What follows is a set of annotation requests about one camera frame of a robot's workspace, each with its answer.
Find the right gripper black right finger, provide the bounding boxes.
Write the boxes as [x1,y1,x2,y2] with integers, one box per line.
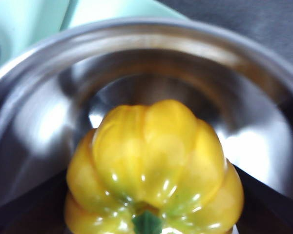
[230,163,293,234]

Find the yellow toy pumpkin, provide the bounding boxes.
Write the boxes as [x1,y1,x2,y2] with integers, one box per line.
[64,99,245,234]

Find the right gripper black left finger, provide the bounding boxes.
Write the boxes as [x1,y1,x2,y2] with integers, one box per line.
[0,168,71,234]

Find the mint green hinged cooker cover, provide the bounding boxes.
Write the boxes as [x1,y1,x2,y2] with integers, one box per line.
[0,0,75,74]

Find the mint green pot with handle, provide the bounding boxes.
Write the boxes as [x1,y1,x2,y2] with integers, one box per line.
[0,17,293,234]

